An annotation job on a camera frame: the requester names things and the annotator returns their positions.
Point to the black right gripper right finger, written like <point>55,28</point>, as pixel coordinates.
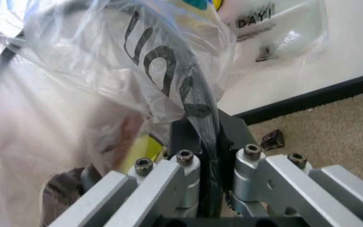
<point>282,184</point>

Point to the black baseboard strip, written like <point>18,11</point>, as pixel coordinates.
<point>320,95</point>

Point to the white plastic bag DAY print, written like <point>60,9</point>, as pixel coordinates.
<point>295,28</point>

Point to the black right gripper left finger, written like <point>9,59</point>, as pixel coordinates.
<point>156,184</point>

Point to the clear plastic bag black print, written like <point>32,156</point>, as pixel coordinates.
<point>99,71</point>

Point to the dark brown crumpled wrapper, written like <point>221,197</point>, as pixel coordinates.
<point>274,140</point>

